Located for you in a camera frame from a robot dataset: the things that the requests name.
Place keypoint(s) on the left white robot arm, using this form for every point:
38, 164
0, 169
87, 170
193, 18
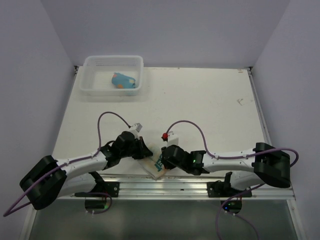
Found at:
50, 178

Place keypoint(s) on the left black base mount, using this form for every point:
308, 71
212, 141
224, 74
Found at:
100, 187

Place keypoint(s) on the aluminium right side rail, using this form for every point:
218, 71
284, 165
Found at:
265, 120

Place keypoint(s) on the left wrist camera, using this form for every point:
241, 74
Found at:
136, 128

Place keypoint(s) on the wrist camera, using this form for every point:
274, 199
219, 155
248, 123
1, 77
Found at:
136, 128
170, 138

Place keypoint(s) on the aluminium rail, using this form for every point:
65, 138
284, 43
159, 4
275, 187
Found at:
143, 187
265, 120

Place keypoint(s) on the aluminium front rail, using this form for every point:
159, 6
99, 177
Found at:
143, 187

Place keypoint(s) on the blue polka dot towel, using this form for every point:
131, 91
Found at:
122, 81

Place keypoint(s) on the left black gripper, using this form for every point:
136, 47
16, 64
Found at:
143, 151

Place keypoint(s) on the rabbit print towel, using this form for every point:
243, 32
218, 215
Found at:
153, 165

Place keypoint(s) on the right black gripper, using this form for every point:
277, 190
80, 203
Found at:
167, 164

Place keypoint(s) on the white plastic basket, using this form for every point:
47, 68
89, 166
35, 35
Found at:
98, 70

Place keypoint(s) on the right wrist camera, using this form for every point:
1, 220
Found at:
170, 138

